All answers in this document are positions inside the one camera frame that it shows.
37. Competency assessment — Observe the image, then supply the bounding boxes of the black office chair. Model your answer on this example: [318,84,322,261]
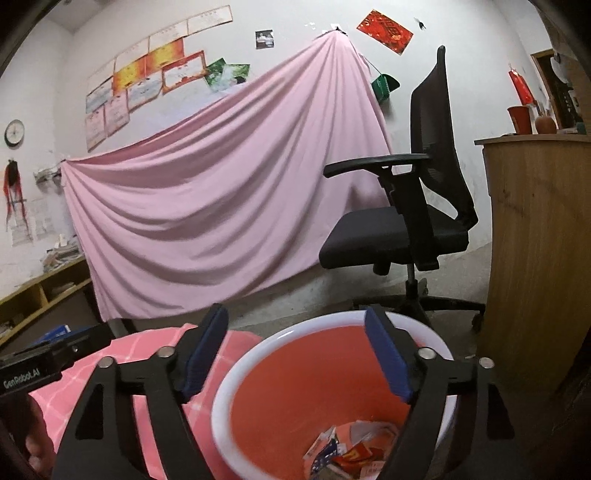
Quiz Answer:
[320,45,486,333]

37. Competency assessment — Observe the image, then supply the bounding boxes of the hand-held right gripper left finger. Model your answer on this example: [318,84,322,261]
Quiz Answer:
[52,304,230,480]

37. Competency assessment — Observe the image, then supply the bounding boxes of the red paper wall decoration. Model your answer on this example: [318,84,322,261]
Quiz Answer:
[356,9,414,56]

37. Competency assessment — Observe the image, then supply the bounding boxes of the silver grey wrapper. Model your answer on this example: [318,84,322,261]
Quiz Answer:
[348,419,400,446]

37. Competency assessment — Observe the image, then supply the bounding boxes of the red hanging ornament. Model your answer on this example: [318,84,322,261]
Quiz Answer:
[508,65,536,106]

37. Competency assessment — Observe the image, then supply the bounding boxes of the red tassel wall hanging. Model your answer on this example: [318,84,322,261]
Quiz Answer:
[4,159,26,222]

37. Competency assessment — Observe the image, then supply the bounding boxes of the red cup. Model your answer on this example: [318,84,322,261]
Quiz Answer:
[507,105,532,136]

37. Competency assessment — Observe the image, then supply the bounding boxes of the round wall clock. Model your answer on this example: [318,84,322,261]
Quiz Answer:
[4,119,25,147]

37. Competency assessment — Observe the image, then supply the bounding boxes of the person's left hand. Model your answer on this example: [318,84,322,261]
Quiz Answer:
[23,403,54,474]

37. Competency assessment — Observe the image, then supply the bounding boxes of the wooden shelf desk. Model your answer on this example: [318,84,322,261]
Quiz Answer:
[0,256,95,347]

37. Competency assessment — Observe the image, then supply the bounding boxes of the group of wall certificates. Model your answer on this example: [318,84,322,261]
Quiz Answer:
[84,6,233,153]

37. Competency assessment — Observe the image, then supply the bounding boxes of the pink hanging sheet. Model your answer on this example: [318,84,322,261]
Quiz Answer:
[60,32,393,321]

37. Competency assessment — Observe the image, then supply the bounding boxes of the wooden door frame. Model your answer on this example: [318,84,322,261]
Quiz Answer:
[530,48,591,134]

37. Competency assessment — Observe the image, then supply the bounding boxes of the blue snack wrapper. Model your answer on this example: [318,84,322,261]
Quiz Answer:
[304,427,342,476]

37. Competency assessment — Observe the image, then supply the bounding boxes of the blue cardboard box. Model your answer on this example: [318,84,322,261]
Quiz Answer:
[34,325,72,344]

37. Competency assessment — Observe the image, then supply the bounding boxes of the green photo print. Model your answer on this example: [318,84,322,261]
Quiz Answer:
[222,64,251,93]
[204,58,228,86]

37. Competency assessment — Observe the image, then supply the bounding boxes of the red bucket with white rim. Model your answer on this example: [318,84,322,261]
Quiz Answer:
[211,311,459,480]

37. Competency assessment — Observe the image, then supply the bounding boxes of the stack of books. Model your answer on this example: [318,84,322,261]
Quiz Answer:
[41,234,84,273]

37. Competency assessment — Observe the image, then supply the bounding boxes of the green dustpan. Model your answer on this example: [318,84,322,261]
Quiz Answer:
[370,74,402,102]

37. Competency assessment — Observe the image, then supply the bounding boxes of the red pouch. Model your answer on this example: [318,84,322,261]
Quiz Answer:
[331,444,376,468]

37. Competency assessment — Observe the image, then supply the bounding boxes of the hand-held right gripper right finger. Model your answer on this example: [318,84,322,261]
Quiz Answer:
[363,305,515,480]

